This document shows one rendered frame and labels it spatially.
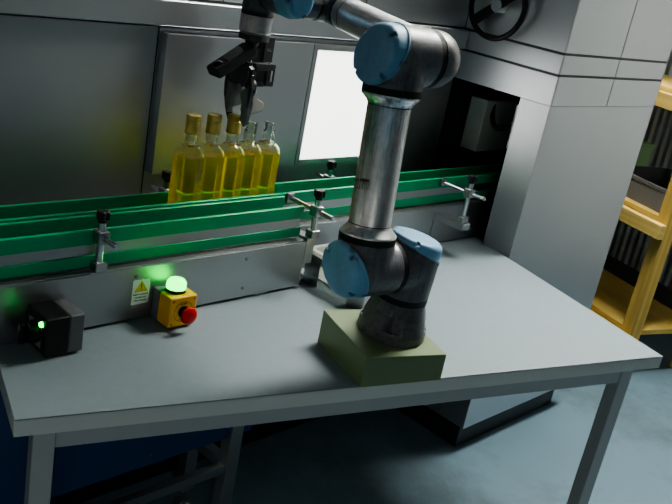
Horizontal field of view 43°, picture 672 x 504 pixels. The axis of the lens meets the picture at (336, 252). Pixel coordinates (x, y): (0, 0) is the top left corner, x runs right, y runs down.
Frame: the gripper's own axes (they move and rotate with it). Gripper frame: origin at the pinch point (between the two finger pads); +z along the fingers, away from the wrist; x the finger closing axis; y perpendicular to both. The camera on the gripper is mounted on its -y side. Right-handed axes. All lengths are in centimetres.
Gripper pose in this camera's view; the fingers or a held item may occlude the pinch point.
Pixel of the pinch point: (234, 118)
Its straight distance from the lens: 208.3
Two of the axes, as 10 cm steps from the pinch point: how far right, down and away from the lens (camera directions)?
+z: -1.8, 9.2, 3.4
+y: 7.1, -1.1, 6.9
